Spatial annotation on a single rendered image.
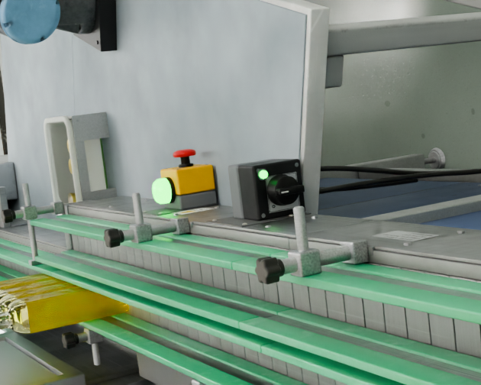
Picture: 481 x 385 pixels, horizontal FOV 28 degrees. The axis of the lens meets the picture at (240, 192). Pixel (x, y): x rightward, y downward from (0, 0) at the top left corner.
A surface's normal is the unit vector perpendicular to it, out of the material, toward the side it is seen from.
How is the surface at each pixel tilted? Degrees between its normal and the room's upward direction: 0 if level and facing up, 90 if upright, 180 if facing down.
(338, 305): 0
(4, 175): 90
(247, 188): 0
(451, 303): 90
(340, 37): 90
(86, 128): 90
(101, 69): 0
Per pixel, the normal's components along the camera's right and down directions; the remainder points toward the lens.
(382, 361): -0.11, -0.99
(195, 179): 0.47, 0.04
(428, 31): 0.49, 0.32
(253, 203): -0.87, 0.15
